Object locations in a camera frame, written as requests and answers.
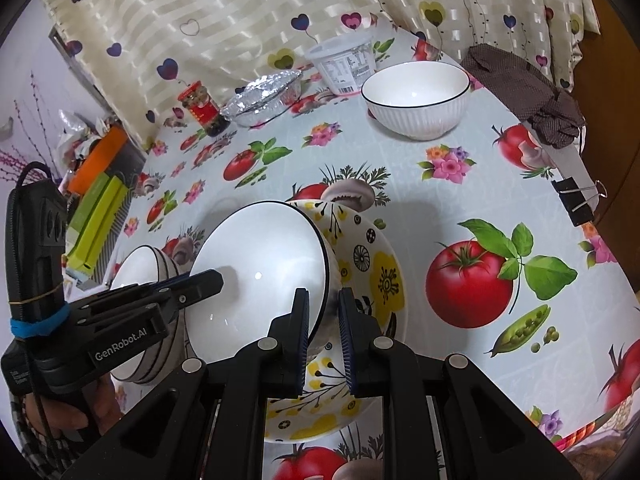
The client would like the aluminium foil tray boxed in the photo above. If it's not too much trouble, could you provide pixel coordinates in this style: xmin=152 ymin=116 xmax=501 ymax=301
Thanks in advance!
xmin=220 ymin=70 xmax=303 ymax=128

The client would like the white ribbed bowl black rim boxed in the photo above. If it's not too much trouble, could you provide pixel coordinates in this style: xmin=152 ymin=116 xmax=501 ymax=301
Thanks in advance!
xmin=186 ymin=200 xmax=342 ymax=363

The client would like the white plate black rim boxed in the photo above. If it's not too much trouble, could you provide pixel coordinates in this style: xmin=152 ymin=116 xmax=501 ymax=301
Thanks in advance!
xmin=111 ymin=245 xmax=186 ymax=386

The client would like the wooden cabinet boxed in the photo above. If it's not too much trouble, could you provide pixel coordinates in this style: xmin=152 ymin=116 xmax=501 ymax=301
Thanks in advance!
xmin=573 ymin=0 xmax=639 ymax=290

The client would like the orange box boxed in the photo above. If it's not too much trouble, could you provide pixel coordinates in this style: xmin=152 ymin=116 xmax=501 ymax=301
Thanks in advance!
xmin=68 ymin=125 xmax=128 ymax=196

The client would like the yellow floral patterned plate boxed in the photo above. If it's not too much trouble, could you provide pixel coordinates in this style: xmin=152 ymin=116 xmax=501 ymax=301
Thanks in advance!
xmin=265 ymin=200 xmax=408 ymax=443

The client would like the person's left hand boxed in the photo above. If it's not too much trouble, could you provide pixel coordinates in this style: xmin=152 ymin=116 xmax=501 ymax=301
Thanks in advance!
xmin=24 ymin=374 xmax=122 ymax=438

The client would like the brown dotted cloth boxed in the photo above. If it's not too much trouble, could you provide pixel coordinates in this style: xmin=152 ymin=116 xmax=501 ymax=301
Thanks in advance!
xmin=461 ymin=44 xmax=586 ymax=150

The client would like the white plastic tub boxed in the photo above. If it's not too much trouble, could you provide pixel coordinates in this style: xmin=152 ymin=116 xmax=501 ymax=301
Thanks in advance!
xmin=304 ymin=32 xmax=376 ymax=96

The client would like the green rectangular box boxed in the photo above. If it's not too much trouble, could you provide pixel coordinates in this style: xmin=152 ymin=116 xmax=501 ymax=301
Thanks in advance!
xmin=66 ymin=172 xmax=128 ymax=281

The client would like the floral vinyl tablecloth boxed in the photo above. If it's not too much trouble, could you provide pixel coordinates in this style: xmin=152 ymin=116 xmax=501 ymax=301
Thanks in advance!
xmin=111 ymin=66 xmax=639 ymax=474

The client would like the black binder clip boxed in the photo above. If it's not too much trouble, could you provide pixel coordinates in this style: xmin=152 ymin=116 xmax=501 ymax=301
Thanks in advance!
xmin=551 ymin=177 xmax=608 ymax=226

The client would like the striped black white box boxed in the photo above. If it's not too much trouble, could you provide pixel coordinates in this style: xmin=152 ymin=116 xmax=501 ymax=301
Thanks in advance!
xmin=75 ymin=191 xmax=134 ymax=292

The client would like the red-lidded sauce jar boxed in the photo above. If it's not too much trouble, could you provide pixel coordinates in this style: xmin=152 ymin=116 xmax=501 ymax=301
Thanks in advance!
xmin=178 ymin=80 xmax=230 ymax=138

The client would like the heart-patterned cream curtain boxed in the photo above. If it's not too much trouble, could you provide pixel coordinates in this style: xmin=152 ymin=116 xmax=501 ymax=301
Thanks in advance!
xmin=42 ymin=0 xmax=600 ymax=148

